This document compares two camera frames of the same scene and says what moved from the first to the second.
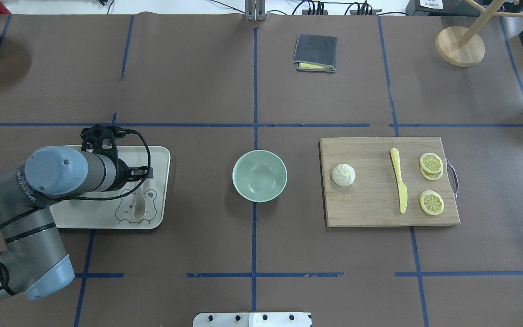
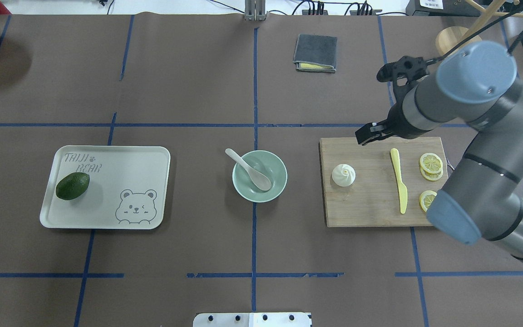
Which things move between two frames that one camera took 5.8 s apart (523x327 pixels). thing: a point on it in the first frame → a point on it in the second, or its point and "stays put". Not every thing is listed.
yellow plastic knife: [403, 193] stays put
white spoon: [139, 207] → [260, 180]
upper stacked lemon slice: [431, 162] stays put
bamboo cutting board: [372, 199] stays put
